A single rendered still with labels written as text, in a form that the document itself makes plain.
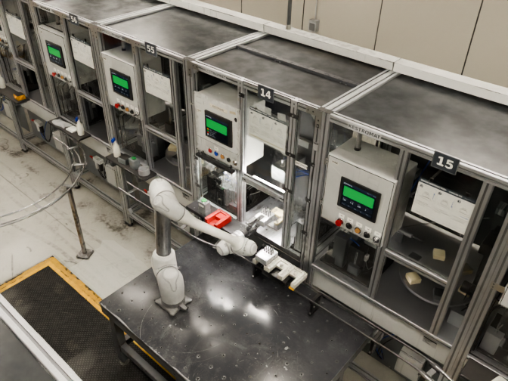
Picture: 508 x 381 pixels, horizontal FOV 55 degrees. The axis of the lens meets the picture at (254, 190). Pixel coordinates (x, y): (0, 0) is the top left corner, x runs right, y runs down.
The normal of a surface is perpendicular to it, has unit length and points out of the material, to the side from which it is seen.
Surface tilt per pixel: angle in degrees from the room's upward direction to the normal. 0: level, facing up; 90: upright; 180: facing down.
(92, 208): 0
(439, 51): 90
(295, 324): 0
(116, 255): 0
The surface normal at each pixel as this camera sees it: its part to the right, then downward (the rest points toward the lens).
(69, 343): 0.02, -0.81
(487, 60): -0.66, 0.44
